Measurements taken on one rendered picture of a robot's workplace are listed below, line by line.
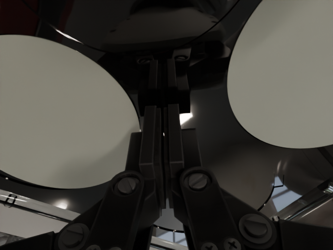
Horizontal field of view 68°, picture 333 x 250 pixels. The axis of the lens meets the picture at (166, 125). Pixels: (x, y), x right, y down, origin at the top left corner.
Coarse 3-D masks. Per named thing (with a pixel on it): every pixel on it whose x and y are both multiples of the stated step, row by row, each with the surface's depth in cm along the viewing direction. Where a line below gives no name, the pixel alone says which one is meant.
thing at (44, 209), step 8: (0, 192) 17; (8, 192) 17; (0, 200) 17; (8, 200) 17; (16, 200) 17; (24, 200) 17; (32, 200) 17; (24, 208) 17; (32, 208) 17; (40, 208) 17; (48, 208) 18; (56, 208) 18; (48, 216) 18; (56, 216) 18; (64, 216) 18; (72, 216) 18; (152, 240) 20; (160, 240) 21; (160, 248) 21; (168, 248) 21; (176, 248) 21; (184, 248) 21
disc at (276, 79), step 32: (288, 0) 10; (320, 0) 10; (256, 32) 10; (288, 32) 10; (320, 32) 10; (256, 64) 11; (288, 64) 11; (320, 64) 11; (256, 96) 12; (288, 96) 12; (320, 96) 12; (256, 128) 13; (288, 128) 13; (320, 128) 14
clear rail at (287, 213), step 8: (320, 184) 17; (328, 184) 16; (312, 192) 17; (320, 192) 17; (328, 192) 16; (296, 200) 18; (304, 200) 17; (312, 200) 17; (320, 200) 17; (288, 208) 18; (296, 208) 18; (304, 208) 17; (272, 216) 19; (280, 216) 18; (288, 216) 18; (296, 216) 18
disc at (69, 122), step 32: (0, 64) 11; (32, 64) 11; (64, 64) 11; (96, 64) 11; (0, 96) 12; (32, 96) 12; (64, 96) 12; (96, 96) 12; (0, 128) 13; (32, 128) 13; (64, 128) 13; (96, 128) 13; (128, 128) 13; (0, 160) 15; (32, 160) 15; (64, 160) 15; (96, 160) 15
